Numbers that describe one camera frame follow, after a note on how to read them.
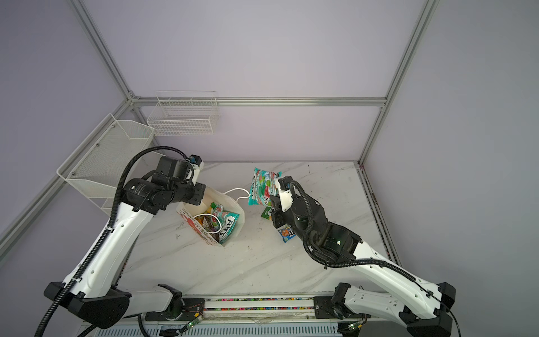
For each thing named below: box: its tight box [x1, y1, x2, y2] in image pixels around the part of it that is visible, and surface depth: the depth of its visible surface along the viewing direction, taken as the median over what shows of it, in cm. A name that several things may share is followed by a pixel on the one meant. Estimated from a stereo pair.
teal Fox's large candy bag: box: [210, 202, 241, 246], surface depth 79 cm
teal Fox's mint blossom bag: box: [248, 167, 283, 208], surface depth 67 cm
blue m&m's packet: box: [277, 226, 297, 243], surface depth 93 cm
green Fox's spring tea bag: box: [261, 206, 272, 220], surface depth 100 cm
